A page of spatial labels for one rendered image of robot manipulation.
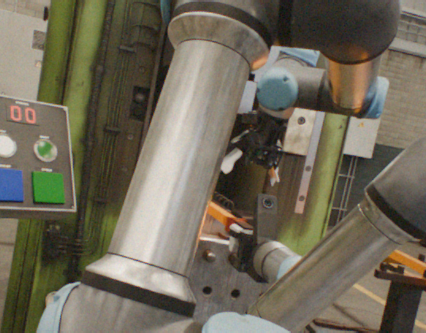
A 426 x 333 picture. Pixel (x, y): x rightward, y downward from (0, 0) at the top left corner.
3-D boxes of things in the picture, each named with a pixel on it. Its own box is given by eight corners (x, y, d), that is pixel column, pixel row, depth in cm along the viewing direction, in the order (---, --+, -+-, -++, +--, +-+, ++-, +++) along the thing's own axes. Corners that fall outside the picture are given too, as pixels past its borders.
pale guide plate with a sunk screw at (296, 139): (307, 155, 164) (319, 103, 162) (281, 151, 162) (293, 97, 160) (304, 155, 166) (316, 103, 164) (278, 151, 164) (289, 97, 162)
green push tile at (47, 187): (65, 203, 121) (63, 173, 123) (34, 201, 116) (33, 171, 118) (62, 205, 122) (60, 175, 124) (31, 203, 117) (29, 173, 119)
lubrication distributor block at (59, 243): (62, 269, 150) (70, 223, 149) (40, 266, 149) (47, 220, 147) (62, 265, 154) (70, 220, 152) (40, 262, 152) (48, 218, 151)
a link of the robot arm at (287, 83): (319, 78, 87) (329, 61, 96) (255, 69, 90) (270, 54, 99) (312, 121, 91) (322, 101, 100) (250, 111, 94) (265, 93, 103)
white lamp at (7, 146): (12, 157, 116) (15, 138, 115) (-10, 153, 114) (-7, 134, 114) (13, 155, 119) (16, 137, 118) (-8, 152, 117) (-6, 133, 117)
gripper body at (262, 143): (243, 167, 111) (263, 120, 104) (236, 146, 118) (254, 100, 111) (275, 173, 113) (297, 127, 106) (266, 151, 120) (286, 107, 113)
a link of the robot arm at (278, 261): (279, 311, 85) (289, 261, 84) (255, 287, 96) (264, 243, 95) (322, 315, 87) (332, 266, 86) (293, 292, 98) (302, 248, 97)
